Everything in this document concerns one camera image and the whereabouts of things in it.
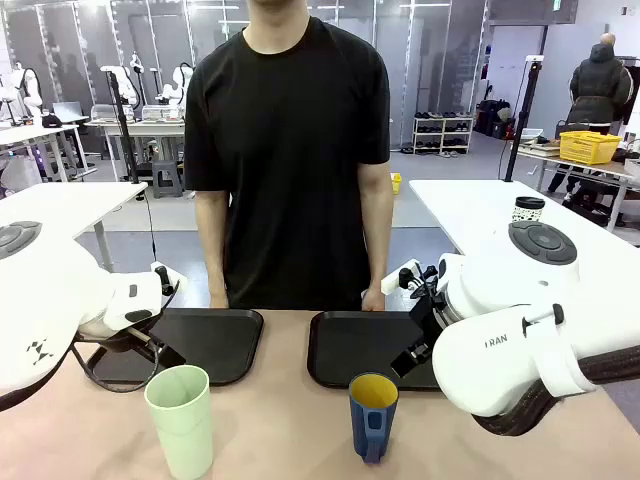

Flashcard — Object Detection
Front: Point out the grey laptop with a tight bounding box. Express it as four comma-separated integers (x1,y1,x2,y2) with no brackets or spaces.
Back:
52,101,89,125

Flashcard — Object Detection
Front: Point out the grey plastic stool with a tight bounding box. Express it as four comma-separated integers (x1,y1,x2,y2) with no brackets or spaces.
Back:
151,159,184,200

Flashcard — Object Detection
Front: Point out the blue mug yellow inside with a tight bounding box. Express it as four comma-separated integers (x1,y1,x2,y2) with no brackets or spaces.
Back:
348,372,400,465

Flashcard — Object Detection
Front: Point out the thin black hanging cable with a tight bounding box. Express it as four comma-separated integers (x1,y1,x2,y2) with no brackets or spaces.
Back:
137,192,161,266

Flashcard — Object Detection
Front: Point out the person in dark puffer jacket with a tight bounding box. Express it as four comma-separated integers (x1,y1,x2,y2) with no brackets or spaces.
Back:
547,32,634,196

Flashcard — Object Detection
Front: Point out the white shoe rack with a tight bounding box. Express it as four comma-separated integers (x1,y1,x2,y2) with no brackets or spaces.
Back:
412,115,475,155

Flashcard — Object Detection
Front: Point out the pale green plastic cup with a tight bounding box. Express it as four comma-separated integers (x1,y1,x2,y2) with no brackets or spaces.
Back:
143,364,211,480

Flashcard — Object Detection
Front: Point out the cluttered background table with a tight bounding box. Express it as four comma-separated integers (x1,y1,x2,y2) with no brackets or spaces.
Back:
517,144,640,232

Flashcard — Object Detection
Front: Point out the yellow plastic basket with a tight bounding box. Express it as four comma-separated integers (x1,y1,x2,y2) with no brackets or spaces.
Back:
558,130,623,166

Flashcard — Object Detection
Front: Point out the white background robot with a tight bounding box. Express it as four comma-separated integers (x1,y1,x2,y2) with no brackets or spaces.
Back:
160,62,195,107
99,52,147,109
0,62,44,126

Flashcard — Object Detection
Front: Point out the white side table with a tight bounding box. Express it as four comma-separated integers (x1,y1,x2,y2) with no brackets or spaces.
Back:
0,181,150,275
408,178,640,321

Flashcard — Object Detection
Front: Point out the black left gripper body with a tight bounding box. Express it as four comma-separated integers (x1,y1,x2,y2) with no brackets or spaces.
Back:
134,332,187,370

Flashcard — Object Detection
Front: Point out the black camera pole stand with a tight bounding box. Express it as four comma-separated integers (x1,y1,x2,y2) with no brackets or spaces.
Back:
101,65,141,185
503,55,545,183

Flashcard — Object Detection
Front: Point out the small black-lidded cup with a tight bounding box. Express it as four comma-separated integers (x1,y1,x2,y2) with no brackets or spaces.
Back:
510,196,546,225

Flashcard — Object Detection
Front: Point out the person's left forearm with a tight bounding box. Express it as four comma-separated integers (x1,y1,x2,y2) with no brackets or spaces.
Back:
362,214,393,292

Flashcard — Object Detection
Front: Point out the white background workbench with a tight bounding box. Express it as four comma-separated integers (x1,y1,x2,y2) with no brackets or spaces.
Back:
84,117,187,182

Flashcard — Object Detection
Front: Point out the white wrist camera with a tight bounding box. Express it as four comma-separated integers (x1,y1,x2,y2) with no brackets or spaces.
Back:
149,260,189,297
381,259,426,296

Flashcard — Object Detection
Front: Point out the person's left hand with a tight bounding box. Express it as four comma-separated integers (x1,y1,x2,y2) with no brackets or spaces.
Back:
360,288,387,313

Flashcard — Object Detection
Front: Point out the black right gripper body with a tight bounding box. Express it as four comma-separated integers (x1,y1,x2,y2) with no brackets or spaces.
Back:
408,293,448,347

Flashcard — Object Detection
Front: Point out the dark bags pile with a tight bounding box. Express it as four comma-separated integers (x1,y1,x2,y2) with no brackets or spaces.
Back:
474,98,517,140

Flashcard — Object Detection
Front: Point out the black plastic tray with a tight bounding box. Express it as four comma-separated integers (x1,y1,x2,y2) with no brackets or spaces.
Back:
306,310,446,391
83,308,265,387

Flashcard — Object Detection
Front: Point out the person's right forearm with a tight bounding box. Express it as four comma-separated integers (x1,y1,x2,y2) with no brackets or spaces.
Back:
196,214,231,297

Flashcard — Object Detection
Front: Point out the person in black t-shirt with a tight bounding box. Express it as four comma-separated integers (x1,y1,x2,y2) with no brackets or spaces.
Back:
183,0,394,312

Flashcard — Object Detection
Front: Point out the white background desk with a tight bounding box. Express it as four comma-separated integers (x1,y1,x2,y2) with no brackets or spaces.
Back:
0,123,99,184

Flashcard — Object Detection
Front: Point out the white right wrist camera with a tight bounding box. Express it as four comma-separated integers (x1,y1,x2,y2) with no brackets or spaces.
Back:
381,259,426,296

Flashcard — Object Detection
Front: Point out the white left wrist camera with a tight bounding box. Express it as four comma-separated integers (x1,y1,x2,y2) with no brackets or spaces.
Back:
149,260,189,297

